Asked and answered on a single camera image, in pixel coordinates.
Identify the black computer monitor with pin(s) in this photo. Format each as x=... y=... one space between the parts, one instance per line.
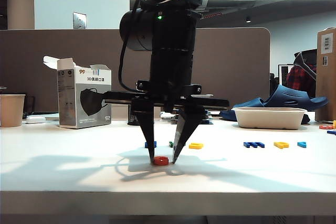
x=284 y=75

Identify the navy blue rubber slipper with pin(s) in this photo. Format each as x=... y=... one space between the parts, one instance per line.
x=246 y=103
x=288 y=98

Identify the yellow letter p magnet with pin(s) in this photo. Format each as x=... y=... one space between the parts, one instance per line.
x=281 y=145

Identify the light blue letter r magnet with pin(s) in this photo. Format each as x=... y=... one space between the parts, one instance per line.
x=302 y=144

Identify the red plaid shirt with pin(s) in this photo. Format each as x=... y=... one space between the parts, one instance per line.
x=296 y=79

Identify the black mesh pen holder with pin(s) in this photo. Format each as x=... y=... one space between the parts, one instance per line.
x=132 y=119

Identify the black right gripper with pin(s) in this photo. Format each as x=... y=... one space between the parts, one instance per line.
x=170 y=77

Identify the black office chair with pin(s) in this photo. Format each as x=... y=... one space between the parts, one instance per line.
x=305 y=54

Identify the letter magnet blister pack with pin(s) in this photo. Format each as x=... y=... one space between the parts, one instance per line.
x=207 y=122
x=207 y=116

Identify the dark blue letter m magnet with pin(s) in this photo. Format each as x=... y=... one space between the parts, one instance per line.
x=253 y=144

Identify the white earbuds case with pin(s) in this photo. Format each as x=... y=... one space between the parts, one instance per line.
x=35 y=119

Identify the blue letter g magnet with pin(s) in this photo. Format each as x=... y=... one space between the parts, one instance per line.
x=147 y=144

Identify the beige pulp tray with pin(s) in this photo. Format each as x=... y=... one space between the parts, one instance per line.
x=269 y=119

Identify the brown desk partition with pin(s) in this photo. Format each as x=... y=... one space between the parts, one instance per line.
x=52 y=45

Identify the brown cardboard box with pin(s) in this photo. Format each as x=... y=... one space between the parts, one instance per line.
x=326 y=85

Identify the yellow letter u magnet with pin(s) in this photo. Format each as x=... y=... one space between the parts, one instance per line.
x=196 y=145

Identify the brown paper cup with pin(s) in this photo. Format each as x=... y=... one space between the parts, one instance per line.
x=11 y=111

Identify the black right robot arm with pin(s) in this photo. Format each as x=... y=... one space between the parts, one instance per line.
x=173 y=32

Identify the metal wall plate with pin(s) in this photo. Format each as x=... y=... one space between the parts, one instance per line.
x=79 y=21

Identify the grey face mask box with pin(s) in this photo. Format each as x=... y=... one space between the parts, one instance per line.
x=78 y=95

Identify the green letter w magnet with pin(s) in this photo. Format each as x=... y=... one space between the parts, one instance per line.
x=170 y=144

